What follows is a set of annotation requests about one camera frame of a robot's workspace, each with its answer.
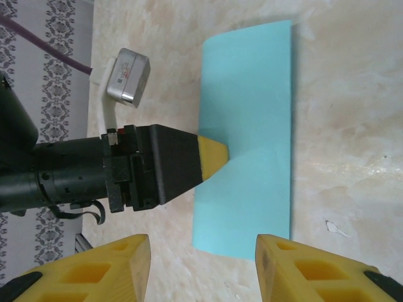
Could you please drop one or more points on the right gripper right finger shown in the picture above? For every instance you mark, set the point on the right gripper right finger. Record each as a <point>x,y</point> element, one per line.
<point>274,270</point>

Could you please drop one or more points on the aluminium side rail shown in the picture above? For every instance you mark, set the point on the aluminium side rail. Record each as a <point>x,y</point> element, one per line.
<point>82,243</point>

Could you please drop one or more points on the light blue cloth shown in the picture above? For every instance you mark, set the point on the light blue cloth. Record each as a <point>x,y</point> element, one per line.
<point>252,94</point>

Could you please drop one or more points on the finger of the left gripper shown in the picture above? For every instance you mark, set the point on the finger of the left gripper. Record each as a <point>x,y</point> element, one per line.
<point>176,163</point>

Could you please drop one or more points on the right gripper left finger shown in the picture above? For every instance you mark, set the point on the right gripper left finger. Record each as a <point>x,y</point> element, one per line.
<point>132,267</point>

